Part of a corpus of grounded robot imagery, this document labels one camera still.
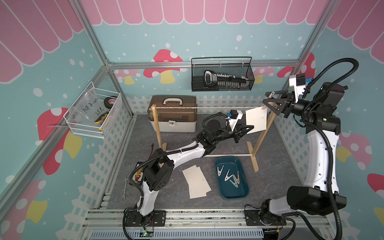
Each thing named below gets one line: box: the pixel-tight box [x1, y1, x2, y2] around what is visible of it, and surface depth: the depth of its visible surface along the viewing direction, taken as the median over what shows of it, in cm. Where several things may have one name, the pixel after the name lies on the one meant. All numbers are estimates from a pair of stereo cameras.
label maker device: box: [204, 70, 218, 85], surface depth 91 cm
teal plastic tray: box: [215, 156, 250, 199], surface depth 88 cm
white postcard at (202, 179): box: [195, 166, 212, 193], surface depth 89 cm
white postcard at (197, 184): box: [187, 170, 207, 199], surface depth 88 cm
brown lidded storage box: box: [147, 95, 197, 133], surface depth 101 cm
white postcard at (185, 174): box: [182, 164, 197, 184], surface depth 91 cm
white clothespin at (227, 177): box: [224, 169, 233, 182], surface depth 89 cm
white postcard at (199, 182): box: [192, 166, 212, 194], surface depth 88 cm
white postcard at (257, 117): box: [245, 106, 268, 135], surface depth 66 cm
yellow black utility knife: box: [94, 111, 109, 125], surface depth 68 cm
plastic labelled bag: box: [74, 88, 106, 122], surface depth 69 cm
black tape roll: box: [104, 95, 118, 109], surface depth 82 cm
